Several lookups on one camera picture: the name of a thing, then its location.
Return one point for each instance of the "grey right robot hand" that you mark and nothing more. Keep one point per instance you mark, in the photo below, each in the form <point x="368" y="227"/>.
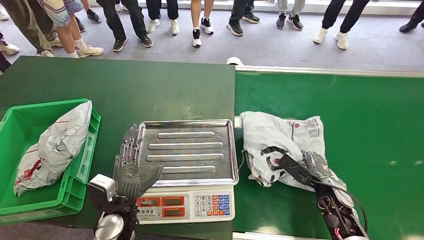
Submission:
<point x="316" y="165"/>

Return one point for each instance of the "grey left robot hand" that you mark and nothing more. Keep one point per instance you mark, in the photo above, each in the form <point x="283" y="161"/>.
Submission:
<point x="130" y="179"/>

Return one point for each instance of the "grey courier bag with labels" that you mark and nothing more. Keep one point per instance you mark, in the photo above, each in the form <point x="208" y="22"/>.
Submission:
<point x="265" y="139"/>

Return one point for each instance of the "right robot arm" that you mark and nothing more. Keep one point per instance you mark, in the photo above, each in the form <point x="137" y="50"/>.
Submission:
<point x="334" y="215"/>

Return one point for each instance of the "green plastic basket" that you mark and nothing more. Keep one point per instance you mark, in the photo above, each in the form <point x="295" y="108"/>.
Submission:
<point x="20" y="126"/>

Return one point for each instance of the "white scale with steel tray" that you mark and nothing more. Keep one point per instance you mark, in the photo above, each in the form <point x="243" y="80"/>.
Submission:
<point x="185" y="149"/>

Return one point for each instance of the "green belt conveyor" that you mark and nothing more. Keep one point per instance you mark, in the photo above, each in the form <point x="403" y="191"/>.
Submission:
<point x="364" y="116"/>

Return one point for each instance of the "crumpled grey courier bag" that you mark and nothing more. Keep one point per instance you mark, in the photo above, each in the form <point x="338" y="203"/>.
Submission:
<point x="56" y="149"/>

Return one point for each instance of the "person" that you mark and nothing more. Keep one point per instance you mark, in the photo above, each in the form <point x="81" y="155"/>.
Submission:
<point x="236" y="13"/>
<point x="112" y="20"/>
<point x="93" y="16"/>
<point x="196" y="13"/>
<point x="415" y="18"/>
<point x="8" y="48"/>
<point x="66" y="36"/>
<point x="294" y="21"/>
<point x="26" y="23"/>
<point x="172" y="10"/>
<point x="2" y="63"/>
<point x="331" y="13"/>

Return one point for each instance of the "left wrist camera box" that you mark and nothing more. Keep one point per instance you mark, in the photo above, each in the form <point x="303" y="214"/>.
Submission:
<point x="101" y="184"/>

